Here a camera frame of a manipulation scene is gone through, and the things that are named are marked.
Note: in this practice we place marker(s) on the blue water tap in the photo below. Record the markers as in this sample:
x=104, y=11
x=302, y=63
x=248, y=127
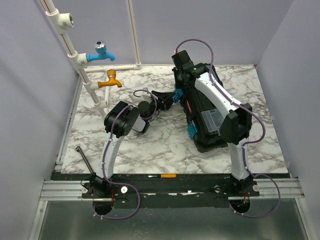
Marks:
x=101, y=53

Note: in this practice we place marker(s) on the orange water tap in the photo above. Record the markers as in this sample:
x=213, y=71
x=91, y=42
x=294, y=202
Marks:
x=111, y=80

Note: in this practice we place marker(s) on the aluminium extrusion rail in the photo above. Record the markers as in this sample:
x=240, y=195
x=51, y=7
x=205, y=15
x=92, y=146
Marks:
x=60, y=190

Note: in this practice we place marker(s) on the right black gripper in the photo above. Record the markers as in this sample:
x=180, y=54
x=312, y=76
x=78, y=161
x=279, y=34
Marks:
x=187, y=84

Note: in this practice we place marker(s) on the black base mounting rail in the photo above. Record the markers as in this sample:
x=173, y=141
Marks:
x=130, y=191

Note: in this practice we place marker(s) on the black plastic toolbox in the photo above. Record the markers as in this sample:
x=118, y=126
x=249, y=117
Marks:
x=202, y=116

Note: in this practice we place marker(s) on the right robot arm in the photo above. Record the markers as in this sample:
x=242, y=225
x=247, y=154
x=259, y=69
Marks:
x=236, y=125

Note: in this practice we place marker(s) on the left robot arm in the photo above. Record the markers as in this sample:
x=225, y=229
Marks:
x=118, y=123

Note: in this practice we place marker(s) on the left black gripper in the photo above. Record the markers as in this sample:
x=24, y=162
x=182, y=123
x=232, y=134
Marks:
x=164, y=100

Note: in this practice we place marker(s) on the orange handle screwdriver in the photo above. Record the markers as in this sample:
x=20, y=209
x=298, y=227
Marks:
x=164, y=176

